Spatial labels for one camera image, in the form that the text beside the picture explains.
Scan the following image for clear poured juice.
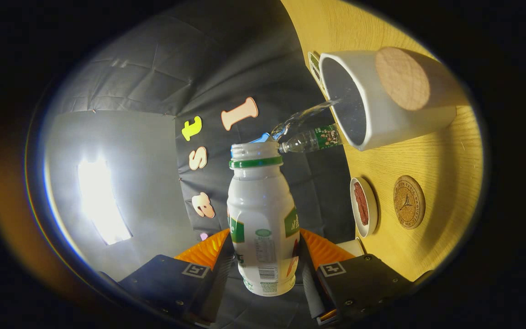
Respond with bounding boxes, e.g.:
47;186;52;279
270;98;342;142

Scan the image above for black backdrop cloth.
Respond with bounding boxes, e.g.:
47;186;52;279
48;0;357;327

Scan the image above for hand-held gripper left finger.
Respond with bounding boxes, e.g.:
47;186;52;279
119;228;236;326

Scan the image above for white juice bottle green label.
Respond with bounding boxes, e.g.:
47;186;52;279
226;142;301;297

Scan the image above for round white plate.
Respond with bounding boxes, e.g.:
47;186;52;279
350;177;379;238

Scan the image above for clear plastic water bottle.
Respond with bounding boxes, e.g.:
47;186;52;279
278;124;342;154

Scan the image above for red food pieces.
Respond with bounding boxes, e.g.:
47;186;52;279
353;182;369;225

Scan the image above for white cup with cork handle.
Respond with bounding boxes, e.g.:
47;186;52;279
319;47;458;151

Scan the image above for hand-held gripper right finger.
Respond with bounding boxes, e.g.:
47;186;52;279
300;228;413;326

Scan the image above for round cork coaster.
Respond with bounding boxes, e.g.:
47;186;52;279
393;175;426;229

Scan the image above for wooden table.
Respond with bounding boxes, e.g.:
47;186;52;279
281;0;485;281

